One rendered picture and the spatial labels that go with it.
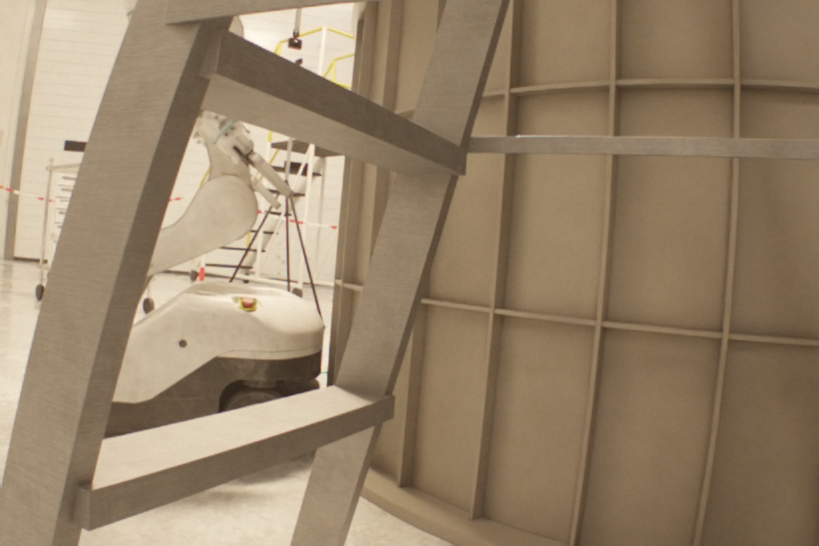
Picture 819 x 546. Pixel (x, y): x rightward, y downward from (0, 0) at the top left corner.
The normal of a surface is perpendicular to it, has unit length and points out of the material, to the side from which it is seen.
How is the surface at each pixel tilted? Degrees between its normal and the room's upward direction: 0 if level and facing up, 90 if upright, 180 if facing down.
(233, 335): 90
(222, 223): 90
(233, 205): 90
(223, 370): 90
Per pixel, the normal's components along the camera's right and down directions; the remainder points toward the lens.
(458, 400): -0.75, -0.07
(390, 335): -0.44, 0.00
